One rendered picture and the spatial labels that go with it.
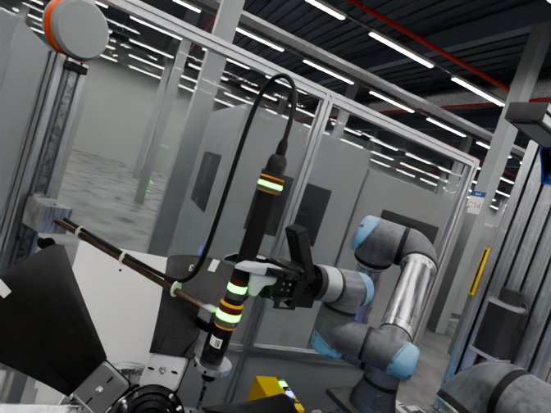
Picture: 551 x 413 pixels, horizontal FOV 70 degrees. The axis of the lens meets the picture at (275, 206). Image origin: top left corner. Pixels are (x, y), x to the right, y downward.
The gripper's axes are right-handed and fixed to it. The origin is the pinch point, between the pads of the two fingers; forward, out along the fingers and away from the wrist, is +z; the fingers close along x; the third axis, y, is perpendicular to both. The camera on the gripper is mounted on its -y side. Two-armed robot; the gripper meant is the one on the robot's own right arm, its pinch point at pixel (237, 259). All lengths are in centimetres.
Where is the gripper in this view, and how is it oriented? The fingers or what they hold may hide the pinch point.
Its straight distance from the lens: 70.5
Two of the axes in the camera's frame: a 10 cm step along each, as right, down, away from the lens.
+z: -7.9, -2.2, -5.8
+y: -3.1, 9.5, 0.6
